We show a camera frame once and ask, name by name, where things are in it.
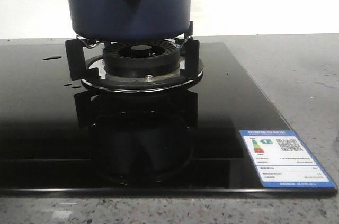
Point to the dark blue pot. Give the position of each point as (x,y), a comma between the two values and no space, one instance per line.
(129,20)

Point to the right gas burner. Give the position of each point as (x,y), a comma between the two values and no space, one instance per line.
(136,67)

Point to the black glass gas stove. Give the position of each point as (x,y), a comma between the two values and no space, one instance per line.
(59,139)

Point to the blue energy label sticker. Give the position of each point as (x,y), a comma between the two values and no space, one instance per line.
(282,160)

